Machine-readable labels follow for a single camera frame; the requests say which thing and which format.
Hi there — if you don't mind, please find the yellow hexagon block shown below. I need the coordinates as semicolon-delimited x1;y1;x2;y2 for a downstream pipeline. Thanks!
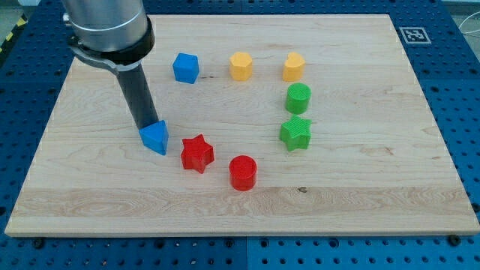
229;52;253;81

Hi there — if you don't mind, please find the green cylinder block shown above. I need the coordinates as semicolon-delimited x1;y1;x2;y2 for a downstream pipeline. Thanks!
285;82;311;115

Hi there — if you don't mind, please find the white cable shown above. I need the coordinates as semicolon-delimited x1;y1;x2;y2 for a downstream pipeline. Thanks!
457;10;480;38

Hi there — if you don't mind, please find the wooden board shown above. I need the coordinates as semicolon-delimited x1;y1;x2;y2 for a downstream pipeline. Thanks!
5;14;479;237

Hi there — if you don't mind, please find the red cylinder block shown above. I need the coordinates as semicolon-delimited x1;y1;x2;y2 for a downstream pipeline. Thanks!
229;155;257;191

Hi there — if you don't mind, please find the green star block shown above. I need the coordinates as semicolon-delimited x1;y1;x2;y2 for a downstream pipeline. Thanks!
280;115;312;152

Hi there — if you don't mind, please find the blue cube block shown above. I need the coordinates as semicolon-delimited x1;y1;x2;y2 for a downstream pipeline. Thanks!
172;52;200;84

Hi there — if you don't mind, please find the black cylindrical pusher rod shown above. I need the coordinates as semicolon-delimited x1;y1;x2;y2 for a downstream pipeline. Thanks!
116;64;159;130

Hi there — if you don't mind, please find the red star block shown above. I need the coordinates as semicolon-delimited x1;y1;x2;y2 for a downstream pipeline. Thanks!
181;134;215;174

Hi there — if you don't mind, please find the yellow heart block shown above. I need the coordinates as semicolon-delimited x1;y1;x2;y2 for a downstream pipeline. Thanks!
282;52;306;82

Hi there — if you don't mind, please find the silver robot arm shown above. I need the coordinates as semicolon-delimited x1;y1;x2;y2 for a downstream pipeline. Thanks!
62;0;155;75

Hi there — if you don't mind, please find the blue triangle block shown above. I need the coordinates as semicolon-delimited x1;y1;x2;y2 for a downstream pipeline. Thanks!
139;120;169;155

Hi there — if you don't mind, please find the white fiducial marker tag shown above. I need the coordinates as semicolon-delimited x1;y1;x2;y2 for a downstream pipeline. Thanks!
399;26;431;44

